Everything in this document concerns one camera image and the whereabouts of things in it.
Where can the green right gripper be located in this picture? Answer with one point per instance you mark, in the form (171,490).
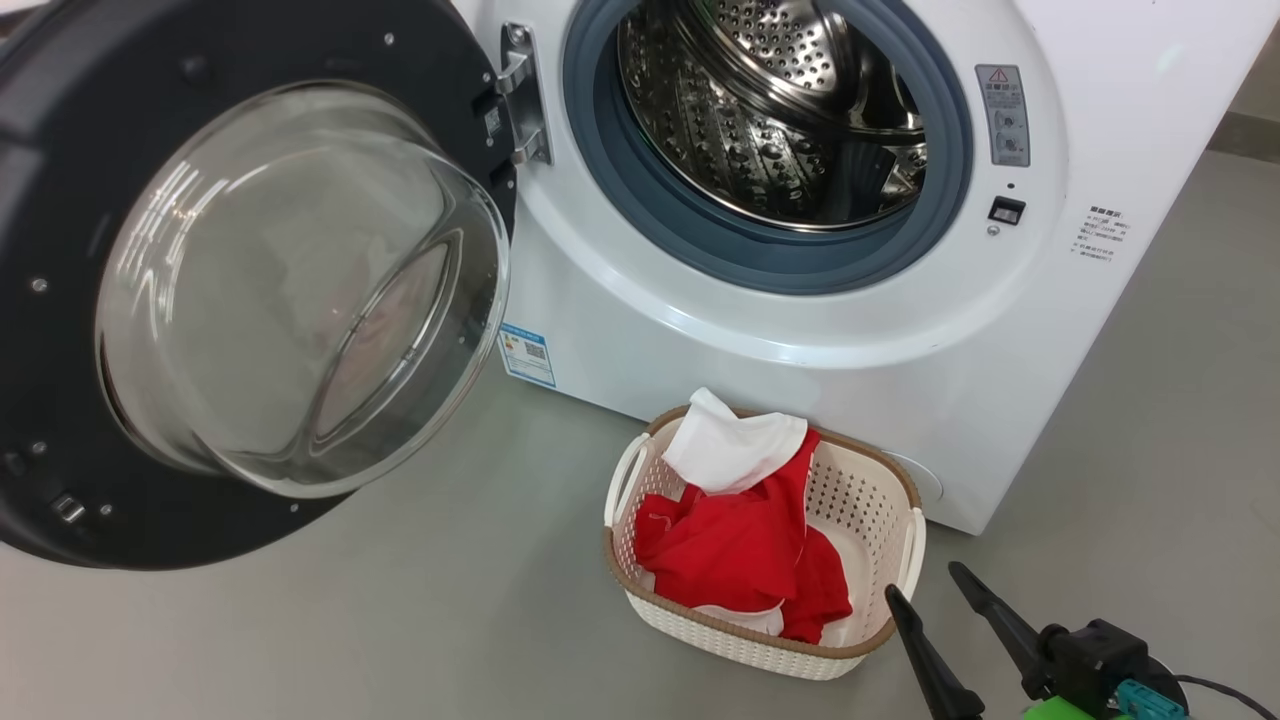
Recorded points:
(1060,710)

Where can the red trousers with white stripe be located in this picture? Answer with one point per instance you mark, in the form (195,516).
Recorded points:
(730,560)

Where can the white garment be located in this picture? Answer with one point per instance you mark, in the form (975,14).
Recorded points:
(730,445)

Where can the black round glass door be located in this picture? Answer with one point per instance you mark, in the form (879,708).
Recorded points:
(60,400)

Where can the cream perforated laundry basket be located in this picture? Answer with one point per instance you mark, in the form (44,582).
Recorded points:
(860,500)

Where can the white front-load washing machine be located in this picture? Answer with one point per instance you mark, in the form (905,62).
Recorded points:
(800,340)

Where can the grey rubber door gasket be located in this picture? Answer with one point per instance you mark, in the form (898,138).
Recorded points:
(620,230)

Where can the silver door hinge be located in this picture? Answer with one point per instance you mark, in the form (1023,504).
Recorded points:
(525,90)

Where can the blue energy label sticker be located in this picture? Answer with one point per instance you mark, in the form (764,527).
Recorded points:
(527,355)

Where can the grey warning sticker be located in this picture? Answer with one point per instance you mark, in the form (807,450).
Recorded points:
(1003,115)

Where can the stainless steel perforated drum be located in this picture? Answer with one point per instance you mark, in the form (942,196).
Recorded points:
(760,120)

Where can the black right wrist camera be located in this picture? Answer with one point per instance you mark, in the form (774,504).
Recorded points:
(1095,655)

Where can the teal right camera connector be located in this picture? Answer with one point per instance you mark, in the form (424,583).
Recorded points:
(1150,700)

